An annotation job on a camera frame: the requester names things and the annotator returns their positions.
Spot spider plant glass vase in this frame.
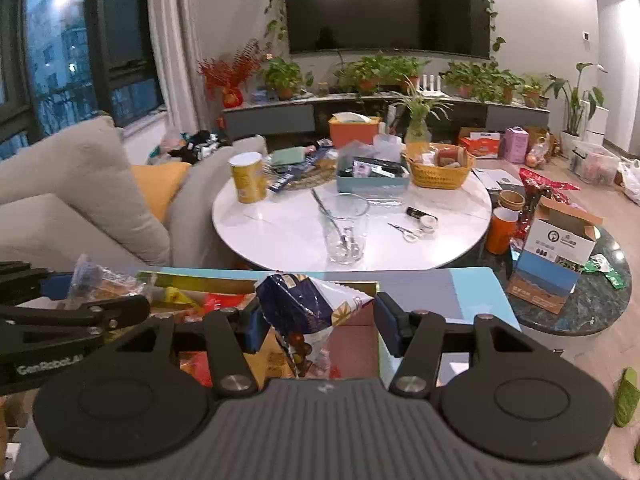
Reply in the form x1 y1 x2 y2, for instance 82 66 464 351
395 77 453 143

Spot black wall television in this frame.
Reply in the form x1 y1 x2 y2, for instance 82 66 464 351
282 0 492 59

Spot white floor appliance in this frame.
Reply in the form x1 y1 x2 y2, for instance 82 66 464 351
585 105 610 146

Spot dark framed window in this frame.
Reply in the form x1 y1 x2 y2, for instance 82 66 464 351
0 0 163 161

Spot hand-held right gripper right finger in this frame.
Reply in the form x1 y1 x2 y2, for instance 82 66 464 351
374 291 566 401

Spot red flower decoration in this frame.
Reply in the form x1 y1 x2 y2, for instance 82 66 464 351
196 40 271 108

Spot yellow cushion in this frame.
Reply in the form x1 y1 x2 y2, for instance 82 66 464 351
131 161 193 223

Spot hanging green vine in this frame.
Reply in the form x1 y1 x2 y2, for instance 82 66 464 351
482 0 506 53
265 0 292 56

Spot green slipper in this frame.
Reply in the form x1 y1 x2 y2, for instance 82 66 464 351
614 367 640 428

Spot round white table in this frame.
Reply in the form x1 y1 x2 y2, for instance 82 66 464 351
211 152 493 271

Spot brown paper cup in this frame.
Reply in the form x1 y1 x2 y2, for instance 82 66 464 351
497 190 526 212

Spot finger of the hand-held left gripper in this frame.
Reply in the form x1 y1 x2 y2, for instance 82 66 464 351
0 260 76 307
0 294 151 335

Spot white plastic bag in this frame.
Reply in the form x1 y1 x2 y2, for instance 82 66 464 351
617 159 640 206

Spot dark blue snack bag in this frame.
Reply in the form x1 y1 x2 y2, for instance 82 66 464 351
255 272 376 378

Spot grey fabric sofa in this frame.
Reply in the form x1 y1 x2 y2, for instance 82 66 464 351
0 115 268 281

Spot grey television cabinet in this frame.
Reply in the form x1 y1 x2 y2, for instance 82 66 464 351
222 95 551 136

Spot orange tissue box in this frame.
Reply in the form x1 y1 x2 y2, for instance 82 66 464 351
328 113 382 148

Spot green pouch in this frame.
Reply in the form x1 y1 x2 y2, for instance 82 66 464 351
270 146 307 167

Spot blue white cardboard box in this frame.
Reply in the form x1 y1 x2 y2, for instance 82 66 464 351
506 195 604 315

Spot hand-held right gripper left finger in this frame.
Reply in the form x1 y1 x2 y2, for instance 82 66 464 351
107 304 273 401

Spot clear packet orange snack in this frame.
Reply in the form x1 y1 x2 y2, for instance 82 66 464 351
67 254 151 307

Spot yellow wicker basket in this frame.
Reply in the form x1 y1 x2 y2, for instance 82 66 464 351
404 142 476 190

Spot white curtain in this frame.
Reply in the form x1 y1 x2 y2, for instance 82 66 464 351
145 0 201 133

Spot scissors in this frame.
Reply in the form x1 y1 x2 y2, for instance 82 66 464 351
387 222 425 244

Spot large leaf plant white pot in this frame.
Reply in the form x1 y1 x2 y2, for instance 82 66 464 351
545 62 608 157

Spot green packets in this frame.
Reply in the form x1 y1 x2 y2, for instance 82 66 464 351
582 255 626 289

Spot potted green plant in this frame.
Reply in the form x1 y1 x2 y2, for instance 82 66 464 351
335 52 396 95
387 57 431 93
260 57 313 101
520 75 549 109
442 61 481 100
475 67 523 106

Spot orange cup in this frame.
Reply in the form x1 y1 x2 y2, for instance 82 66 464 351
485 207 521 256

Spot clear storage box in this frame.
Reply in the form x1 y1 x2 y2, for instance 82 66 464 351
570 141 620 183

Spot pink box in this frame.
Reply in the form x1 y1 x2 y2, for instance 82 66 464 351
502 126 530 163

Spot yellow canister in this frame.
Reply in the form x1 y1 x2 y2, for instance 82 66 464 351
228 151 268 204

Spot dark clothes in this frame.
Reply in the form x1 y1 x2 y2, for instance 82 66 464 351
167 130 221 163

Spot blue grey plastic tray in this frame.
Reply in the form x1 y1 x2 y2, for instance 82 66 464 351
336 142 411 196

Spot dark marble round table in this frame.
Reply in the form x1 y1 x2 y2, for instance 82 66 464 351
492 220 632 336

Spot green cardboard box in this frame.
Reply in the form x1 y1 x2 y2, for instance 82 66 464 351
135 267 401 393

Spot orange printed box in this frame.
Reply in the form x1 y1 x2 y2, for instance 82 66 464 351
459 127 502 158

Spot yellow snack packet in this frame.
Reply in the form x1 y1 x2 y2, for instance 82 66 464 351
162 286 203 312

